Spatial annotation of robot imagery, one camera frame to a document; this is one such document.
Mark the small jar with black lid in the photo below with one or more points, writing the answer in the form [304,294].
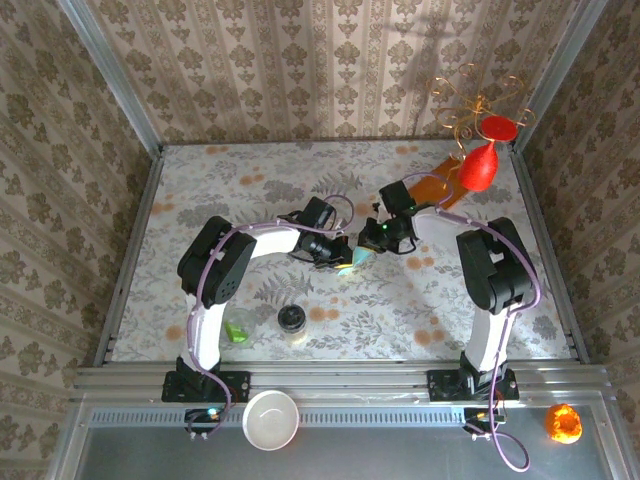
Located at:
[291,316]

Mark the aluminium frame post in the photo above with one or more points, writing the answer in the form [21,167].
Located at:
[110,75]
[560,75]

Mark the light blue cloth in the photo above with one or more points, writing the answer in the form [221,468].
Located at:
[361,257]

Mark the green object in cup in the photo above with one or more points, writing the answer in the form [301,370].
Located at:
[235,332]

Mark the aluminium table edge rail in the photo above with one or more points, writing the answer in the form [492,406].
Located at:
[131,260]
[550,260]

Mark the orange wooden board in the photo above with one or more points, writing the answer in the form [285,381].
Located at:
[432,190]

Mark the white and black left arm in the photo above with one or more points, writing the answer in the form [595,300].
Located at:
[207,335]

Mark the wide aluminium extrusion rail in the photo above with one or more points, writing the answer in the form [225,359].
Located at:
[340,377]

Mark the orange hollow fruit shell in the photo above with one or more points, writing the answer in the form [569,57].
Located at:
[555,425]

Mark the clear glass cup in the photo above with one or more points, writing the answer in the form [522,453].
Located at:
[247,320]

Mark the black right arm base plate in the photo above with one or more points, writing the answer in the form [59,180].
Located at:
[440,385]

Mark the white bowl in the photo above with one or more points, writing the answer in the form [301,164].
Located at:
[260,430]

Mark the red wine glass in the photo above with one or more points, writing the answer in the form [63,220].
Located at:
[479,167]

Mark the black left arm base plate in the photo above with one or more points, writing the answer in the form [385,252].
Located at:
[235,382]

